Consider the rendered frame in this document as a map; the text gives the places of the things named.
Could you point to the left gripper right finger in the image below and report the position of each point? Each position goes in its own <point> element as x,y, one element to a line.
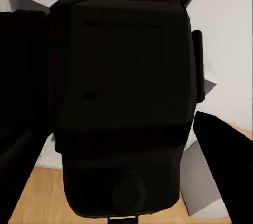
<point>229,155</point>

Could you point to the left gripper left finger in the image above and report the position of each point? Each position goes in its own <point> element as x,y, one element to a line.
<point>20,146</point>

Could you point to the desk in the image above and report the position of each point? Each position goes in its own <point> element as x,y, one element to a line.
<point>197,185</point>

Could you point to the digital camera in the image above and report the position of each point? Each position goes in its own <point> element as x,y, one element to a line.
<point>119,81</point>

